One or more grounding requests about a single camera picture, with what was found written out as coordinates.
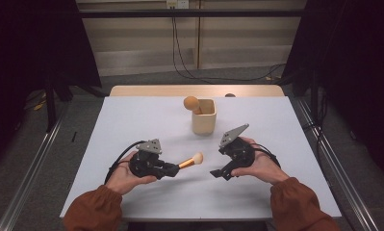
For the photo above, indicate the yellow floor item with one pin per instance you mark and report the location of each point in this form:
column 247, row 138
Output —
column 39, row 106

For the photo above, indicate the person's left hand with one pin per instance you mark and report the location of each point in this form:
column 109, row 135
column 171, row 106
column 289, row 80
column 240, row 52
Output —
column 123, row 178

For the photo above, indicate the beige square brush holder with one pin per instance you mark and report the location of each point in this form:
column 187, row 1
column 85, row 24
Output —
column 204, row 125

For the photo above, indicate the black metal stand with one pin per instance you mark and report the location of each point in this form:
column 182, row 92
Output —
column 50, row 106

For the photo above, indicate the black horizontal bar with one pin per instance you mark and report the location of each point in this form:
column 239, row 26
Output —
column 192, row 13

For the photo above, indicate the dark curtain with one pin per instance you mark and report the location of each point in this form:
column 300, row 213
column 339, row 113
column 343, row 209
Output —
column 35, row 48
column 356, row 64

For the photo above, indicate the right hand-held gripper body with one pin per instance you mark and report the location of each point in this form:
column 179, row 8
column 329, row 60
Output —
column 239, row 150

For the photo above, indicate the small makeup brush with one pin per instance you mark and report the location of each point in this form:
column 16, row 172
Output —
column 197, row 158

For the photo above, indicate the vertical wooden wall strip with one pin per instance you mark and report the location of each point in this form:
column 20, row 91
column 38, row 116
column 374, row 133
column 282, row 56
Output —
column 198, row 38

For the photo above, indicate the person's right hand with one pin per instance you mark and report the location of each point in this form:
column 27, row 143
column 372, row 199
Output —
column 266, row 166

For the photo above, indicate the white table cover sheet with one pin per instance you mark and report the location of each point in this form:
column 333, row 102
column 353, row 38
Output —
column 196, row 199

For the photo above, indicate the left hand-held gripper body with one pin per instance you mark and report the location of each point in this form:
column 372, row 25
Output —
column 146, row 162

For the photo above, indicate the small dark round disc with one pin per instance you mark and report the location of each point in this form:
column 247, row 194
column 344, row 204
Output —
column 230, row 95

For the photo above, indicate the wooden table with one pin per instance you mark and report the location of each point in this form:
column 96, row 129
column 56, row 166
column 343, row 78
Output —
column 148, row 90

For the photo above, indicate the large makeup brush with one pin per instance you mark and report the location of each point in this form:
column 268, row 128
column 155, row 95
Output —
column 191, row 103

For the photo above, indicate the white wall socket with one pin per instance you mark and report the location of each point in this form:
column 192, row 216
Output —
column 177, row 4

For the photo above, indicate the aluminium rail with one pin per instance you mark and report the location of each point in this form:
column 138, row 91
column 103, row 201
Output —
column 340, row 170
column 32, row 166

